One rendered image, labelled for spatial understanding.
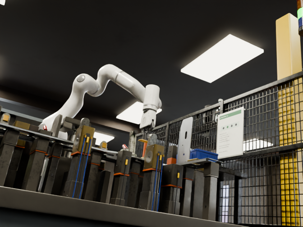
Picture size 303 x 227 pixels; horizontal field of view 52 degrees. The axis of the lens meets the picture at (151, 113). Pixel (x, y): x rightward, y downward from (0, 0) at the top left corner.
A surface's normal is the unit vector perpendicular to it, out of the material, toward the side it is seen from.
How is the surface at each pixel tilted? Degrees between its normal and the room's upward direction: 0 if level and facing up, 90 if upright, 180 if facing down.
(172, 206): 90
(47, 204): 90
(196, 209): 90
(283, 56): 90
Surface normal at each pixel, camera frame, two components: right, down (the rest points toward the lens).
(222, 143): -0.84, -0.29
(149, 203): 0.53, -0.25
